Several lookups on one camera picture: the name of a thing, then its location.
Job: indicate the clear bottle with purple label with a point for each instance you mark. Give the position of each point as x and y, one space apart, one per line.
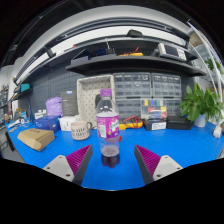
107 126

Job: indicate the purple bag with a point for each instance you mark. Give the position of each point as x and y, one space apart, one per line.
53 106

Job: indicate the green potted plant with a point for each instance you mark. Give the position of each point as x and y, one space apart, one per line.
200 103

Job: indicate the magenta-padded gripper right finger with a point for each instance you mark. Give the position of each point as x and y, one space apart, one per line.
163 166

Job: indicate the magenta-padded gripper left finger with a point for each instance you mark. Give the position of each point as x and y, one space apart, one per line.
63 166

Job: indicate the long grey drawer cabinet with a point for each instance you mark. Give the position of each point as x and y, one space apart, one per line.
128 106

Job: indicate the cream dotted pegboard tray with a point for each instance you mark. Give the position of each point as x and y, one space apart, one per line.
88 96

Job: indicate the black case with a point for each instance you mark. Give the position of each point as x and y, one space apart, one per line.
179 122

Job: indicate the narrow grey drawer cabinet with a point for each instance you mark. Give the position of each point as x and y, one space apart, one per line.
166 85

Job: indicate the cream mug with dark print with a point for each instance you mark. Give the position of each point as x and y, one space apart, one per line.
79 130

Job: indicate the yellow multimeter with red leads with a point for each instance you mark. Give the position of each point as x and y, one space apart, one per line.
133 125

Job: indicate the clear organizer with coloured parts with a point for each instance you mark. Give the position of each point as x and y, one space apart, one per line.
153 109

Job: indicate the wide grey drawer cabinet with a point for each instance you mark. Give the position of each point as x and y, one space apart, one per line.
131 85

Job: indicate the black rounded pad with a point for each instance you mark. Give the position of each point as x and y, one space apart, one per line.
97 101

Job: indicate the flat round red coaster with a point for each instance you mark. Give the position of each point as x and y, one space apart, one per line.
120 138

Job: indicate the blue box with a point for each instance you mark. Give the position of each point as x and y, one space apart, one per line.
48 122

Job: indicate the dark grey box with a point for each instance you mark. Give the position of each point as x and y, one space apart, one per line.
69 105

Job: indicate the brown cardboard box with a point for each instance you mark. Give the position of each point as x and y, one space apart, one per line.
35 138

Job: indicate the teal container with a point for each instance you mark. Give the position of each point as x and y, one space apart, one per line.
25 87

